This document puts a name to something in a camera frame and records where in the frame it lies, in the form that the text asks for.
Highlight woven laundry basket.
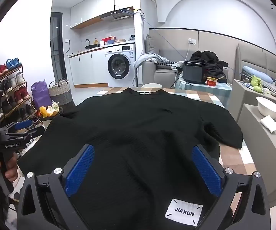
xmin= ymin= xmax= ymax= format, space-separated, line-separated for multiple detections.
xmin=48 ymin=78 xmax=75 ymax=107

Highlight dark glass door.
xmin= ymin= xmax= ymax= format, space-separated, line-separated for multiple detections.
xmin=50 ymin=12 xmax=68 ymax=89

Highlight houndstooth cushion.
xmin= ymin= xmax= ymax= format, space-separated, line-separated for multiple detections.
xmin=157 ymin=61 xmax=177 ymax=69

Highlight teal checked side table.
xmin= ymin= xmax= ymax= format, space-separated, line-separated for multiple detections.
xmin=175 ymin=75 xmax=232 ymax=108

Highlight black knit sweater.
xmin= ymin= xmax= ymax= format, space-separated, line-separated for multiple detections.
xmin=17 ymin=87 xmax=243 ymax=230

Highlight white kitchen base cabinet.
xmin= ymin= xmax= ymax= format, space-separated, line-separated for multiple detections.
xmin=69 ymin=51 xmax=110 ymax=88

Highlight black countertop appliance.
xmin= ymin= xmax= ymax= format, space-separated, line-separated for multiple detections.
xmin=182 ymin=62 xmax=208 ymax=85

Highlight red bowl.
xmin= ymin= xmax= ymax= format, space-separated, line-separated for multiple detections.
xmin=206 ymin=77 xmax=221 ymax=87

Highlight grey sofa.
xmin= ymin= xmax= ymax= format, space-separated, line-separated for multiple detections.
xmin=141 ymin=32 xmax=232 ymax=88

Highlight light grey cloth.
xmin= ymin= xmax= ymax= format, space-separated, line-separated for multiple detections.
xmin=133 ymin=52 xmax=169 ymax=69

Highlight shoe rack with shoes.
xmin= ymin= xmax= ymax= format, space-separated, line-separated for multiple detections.
xmin=0 ymin=57 xmax=40 ymax=127

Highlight grey padded headboard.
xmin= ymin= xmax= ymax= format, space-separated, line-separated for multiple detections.
xmin=235 ymin=43 xmax=276 ymax=82

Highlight whitish crumpled garment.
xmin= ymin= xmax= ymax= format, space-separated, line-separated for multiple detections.
xmin=171 ymin=61 xmax=185 ymax=73

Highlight grey low cabinet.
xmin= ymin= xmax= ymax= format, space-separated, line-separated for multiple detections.
xmin=229 ymin=79 xmax=276 ymax=208

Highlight blue pillow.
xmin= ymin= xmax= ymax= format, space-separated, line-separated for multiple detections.
xmin=243 ymin=66 xmax=274 ymax=84

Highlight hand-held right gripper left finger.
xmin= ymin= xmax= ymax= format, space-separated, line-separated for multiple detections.
xmin=16 ymin=144 xmax=97 ymax=230

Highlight pile of black clothes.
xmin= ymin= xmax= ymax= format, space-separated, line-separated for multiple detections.
xmin=189 ymin=51 xmax=229 ymax=83

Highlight range hood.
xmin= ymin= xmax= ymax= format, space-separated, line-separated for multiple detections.
xmin=102 ymin=8 xmax=135 ymax=21

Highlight white wall cabinets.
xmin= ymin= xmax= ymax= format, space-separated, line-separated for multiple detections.
xmin=70 ymin=0 xmax=133 ymax=29

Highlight white round stool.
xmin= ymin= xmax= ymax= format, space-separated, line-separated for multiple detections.
xmin=141 ymin=83 xmax=163 ymax=90

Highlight white folded towel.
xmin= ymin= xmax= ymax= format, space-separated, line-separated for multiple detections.
xmin=260 ymin=115 xmax=276 ymax=133

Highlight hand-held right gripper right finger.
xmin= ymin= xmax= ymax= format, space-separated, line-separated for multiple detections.
xmin=191 ymin=144 xmax=271 ymax=230

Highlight purple bag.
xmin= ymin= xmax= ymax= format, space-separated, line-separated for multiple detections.
xmin=31 ymin=80 xmax=53 ymax=111

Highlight white bowl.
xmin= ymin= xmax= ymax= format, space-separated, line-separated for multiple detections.
xmin=256 ymin=96 xmax=276 ymax=119

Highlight person's left hand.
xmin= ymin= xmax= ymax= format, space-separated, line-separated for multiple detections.
xmin=0 ymin=153 xmax=19 ymax=181

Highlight white washing machine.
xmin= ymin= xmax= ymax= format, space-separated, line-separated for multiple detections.
xmin=104 ymin=44 xmax=136 ymax=87

